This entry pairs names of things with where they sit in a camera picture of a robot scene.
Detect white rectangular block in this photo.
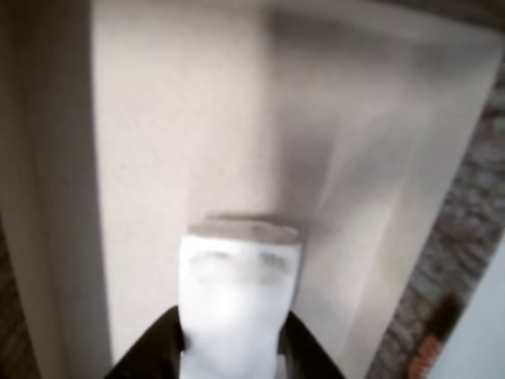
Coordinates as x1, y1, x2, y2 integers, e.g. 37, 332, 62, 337
177, 223, 305, 379

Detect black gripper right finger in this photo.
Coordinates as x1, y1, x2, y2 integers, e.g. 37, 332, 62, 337
278, 311, 349, 379

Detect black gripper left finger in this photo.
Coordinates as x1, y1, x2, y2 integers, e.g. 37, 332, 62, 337
104, 306, 186, 379

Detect patterned cardboard box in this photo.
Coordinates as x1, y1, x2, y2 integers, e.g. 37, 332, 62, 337
0, 0, 505, 379

